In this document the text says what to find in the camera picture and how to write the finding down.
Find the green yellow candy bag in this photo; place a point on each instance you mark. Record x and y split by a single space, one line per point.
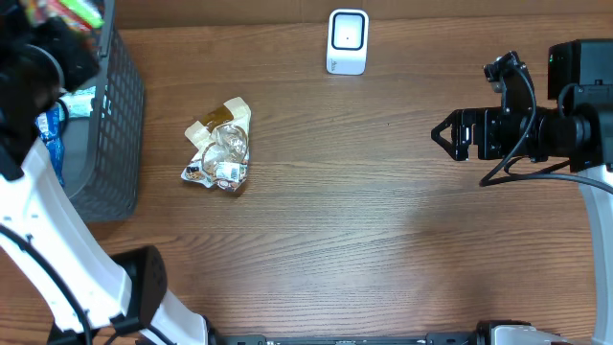
78 15

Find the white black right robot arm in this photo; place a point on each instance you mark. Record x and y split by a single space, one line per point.
570 142

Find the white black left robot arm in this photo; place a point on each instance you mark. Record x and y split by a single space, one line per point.
85 288

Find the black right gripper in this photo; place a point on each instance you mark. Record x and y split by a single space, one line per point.
486 120

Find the beige brown cookie bag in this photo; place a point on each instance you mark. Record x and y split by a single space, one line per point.
222 141

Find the dark grey plastic basket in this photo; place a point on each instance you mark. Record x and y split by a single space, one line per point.
102 153

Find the pale green wipes packet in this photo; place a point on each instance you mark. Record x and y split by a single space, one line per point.
80 103

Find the blue cookie pack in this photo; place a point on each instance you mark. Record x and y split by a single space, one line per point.
51 125

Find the white barcode scanner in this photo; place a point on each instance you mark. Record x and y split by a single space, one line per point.
347 44

